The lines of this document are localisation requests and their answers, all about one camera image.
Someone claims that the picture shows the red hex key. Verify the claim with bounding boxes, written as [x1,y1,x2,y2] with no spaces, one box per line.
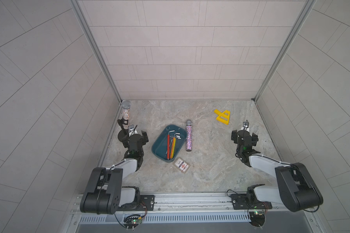
[166,130,175,160]

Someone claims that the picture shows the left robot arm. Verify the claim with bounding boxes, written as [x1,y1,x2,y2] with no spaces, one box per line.
[80,130,149,215]

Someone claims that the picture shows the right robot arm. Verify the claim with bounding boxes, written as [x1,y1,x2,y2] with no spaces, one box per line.
[231,127,324,212]

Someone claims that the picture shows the teal plastic storage box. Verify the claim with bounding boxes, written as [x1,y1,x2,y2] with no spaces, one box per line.
[151,124,187,163]

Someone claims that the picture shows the small card box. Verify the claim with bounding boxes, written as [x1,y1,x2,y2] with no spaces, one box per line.
[173,158,190,173]

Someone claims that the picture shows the black microphone stand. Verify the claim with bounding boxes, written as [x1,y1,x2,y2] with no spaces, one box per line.
[117,118,130,142]

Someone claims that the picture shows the glitter microphone on stand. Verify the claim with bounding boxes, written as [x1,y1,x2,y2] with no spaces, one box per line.
[122,100,131,124]

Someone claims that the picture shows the purple glitter microphone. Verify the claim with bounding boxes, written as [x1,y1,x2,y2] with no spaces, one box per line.
[186,120,193,151]

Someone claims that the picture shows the right circuit board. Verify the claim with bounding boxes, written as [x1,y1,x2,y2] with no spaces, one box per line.
[248,211,265,229]

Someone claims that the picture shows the circuit board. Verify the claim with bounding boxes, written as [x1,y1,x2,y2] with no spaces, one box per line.
[123,214,144,231]
[248,211,265,229]

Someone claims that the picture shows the left circuit board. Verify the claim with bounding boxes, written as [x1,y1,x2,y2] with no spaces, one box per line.
[123,214,144,231]

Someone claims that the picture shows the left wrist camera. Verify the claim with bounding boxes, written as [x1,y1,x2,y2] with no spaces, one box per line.
[128,125,138,137]

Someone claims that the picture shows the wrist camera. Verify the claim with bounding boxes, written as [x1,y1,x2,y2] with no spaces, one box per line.
[128,125,138,137]
[241,120,249,132]

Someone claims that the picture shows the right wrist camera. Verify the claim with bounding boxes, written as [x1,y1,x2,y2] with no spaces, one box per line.
[241,120,249,132]

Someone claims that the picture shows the yellow plastic bracket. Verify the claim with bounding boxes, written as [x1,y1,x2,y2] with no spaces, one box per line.
[214,109,230,125]

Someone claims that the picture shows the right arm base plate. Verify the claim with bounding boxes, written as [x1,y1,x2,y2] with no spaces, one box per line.
[228,193,272,211]

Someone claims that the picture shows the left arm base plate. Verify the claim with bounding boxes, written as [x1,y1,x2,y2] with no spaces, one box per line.
[118,195,155,211]

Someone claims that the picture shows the aluminium front rail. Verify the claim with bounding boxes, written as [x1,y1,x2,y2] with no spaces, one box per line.
[71,190,314,216]

